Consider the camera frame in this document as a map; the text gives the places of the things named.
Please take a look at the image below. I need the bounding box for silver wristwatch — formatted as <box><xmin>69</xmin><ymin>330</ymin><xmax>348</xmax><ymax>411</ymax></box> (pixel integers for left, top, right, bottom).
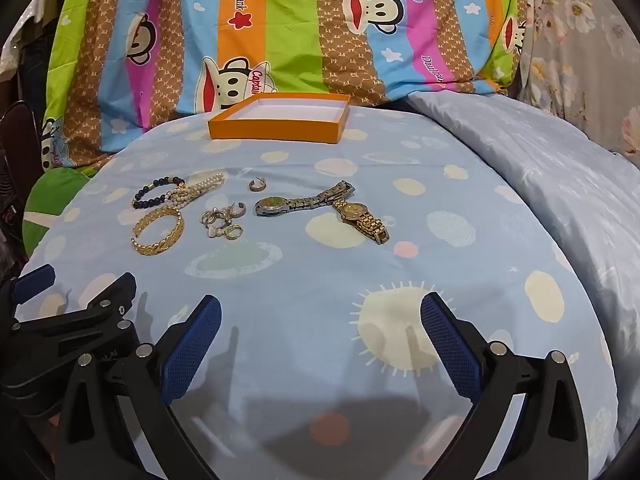
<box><xmin>254</xmin><ymin>180</ymin><xmax>356</xmax><ymax>218</ymax></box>

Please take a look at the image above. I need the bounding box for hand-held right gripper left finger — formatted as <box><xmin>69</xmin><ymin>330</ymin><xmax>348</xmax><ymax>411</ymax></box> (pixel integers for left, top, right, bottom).
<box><xmin>55</xmin><ymin>294</ymin><xmax>223</xmax><ymax>480</ymax></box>

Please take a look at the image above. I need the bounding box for pale blue quilt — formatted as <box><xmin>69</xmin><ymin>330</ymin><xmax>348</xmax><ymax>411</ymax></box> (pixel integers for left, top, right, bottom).
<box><xmin>407</xmin><ymin>91</ymin><xmax>640</xmax><ymax>451</ymax></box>

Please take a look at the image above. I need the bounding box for gold woven cuff bracelet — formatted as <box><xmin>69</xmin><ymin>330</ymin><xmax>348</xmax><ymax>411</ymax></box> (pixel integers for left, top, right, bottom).
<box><xmin>131</xmin><ymin>206</ymin><xmax>184</xmax><ymax>256</ymax></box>

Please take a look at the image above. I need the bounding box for striped monkey print blanket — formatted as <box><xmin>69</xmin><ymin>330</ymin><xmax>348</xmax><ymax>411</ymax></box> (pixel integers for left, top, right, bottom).
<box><xmin>41</xmin><ymin>0</ymin><xmax>526</xmax><ymax>171</ymax></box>

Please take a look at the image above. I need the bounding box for orange shallow cardboard box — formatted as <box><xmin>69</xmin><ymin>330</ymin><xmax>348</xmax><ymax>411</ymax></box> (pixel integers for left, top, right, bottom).
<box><xmin>207</xmin><ymin>92</ymin><xmax>352</xmax><ymax>145</ymax></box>

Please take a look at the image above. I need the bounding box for pearl bead bracelet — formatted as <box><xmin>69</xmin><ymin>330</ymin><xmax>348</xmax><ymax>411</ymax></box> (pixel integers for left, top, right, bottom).
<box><xmin>166</xmin><ymin>172</ymin><xmax>226</xmax><ymax>207</ymax></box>

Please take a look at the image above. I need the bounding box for grey floral fabric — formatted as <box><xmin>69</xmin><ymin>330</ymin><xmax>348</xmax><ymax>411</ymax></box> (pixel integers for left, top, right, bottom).
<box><xmin>515</xmin><ymin>0</ymin><xmax>640</xmax><ymax>156</ymax></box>

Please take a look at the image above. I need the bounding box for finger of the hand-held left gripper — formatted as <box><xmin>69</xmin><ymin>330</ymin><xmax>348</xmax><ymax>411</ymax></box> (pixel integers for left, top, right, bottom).
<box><xmin>11</xmin><ymin>264</ymin><xmax>57</xmax><ymax>306</ymax></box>
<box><xmin>10</xmin><ymin>272</ymin><xmax>140</xmax><ymax>376</ymax></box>

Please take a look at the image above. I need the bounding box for gold wristwatch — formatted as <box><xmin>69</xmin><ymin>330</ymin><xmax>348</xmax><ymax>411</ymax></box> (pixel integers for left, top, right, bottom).
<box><xmin>332</xmin><ymin>198</ymin><xmax>390</xmax><ymax>245</ymax></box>

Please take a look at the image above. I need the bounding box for black bead bracelet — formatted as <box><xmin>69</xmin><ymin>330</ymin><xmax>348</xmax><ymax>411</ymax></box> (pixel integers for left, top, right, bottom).
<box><xmin>131</xmin><ymin>175</ymin><xmax>187</xmax><ymax>210</ymax></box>

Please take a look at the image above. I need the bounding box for light blue spotted bedsheet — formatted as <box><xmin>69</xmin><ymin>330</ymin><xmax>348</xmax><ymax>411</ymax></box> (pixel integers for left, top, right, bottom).
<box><xmin>15</xmin><ymin>100</ymin><xmax>618</xmax><ymax>480</ymax></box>

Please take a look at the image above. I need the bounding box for white hanging clothing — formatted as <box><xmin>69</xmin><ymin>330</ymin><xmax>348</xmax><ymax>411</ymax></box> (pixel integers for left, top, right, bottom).
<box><xmin>0</xmin><ymin>0</ymin><xmax>66</xmax><ymax>78</ymax></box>

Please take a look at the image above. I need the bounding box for gold pearl hoop earring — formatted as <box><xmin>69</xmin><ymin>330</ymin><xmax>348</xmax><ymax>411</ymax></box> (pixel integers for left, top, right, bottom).
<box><xmin>209</xmin><ymin>224</ymin><xmax>245</xmax><ymax>242</ymax></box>

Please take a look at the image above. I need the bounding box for green pillow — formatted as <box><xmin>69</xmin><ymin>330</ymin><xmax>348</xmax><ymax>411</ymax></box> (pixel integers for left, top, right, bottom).
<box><xmin>22</xmin><ymin>166</ymin><xmax>98</xmax><ymax>256</ymax></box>

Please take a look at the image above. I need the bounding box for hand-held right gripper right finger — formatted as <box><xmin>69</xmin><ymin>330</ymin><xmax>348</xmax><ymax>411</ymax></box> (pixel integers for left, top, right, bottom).
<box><xmin>419</xmin><ymin>291</ymin><xmax>602</xmax><ymax>480</ymax></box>

